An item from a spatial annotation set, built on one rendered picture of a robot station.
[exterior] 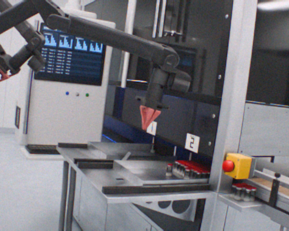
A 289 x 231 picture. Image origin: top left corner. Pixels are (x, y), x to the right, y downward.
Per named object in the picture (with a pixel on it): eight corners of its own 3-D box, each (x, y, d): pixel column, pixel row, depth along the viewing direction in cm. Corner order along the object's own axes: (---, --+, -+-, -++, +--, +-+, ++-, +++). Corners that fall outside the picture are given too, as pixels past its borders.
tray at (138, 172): (185, 168, 151) (187, 160, 151) (223, 186, 128) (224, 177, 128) (112, 168, 136) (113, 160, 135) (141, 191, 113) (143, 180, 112)
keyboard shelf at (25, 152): (91, 149, 211) (91, 146, 210) (109, 162, 187) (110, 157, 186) (17, 148, 188) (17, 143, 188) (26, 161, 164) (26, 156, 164)
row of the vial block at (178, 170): (176, 170, 144) (178, 160, 144) (201, 183, 128) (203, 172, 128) (172, 170, 143) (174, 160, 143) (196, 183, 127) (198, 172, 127)
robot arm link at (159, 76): (152, 65, 118) (157, 64, 113) (171, 71, 120) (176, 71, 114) (146, 84, 118) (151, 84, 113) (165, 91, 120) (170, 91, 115)
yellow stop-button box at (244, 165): (238, 172, 119) (241, 153, 119) (252, 179, 113) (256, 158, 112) (222, 173, 116) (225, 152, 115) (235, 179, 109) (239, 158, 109)
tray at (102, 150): (150, 150, 181) (151, 143, 181) (176, 163, 158) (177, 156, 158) (87, 148, 166) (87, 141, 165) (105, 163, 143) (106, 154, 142)
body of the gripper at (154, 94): (168, 111, 116) (175, 89, 116) (142, 103, 111) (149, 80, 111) (159, 109, 121) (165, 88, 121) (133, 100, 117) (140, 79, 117)
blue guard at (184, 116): (72, 99, 295) (75, 78, 293) (213, 157, 123) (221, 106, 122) (71, 99, 295) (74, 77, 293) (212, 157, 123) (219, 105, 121)
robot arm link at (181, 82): (163, 47, 117) (168, 53, 109) (193, 58, 120) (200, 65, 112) (150, 78, 121) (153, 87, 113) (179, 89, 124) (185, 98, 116)
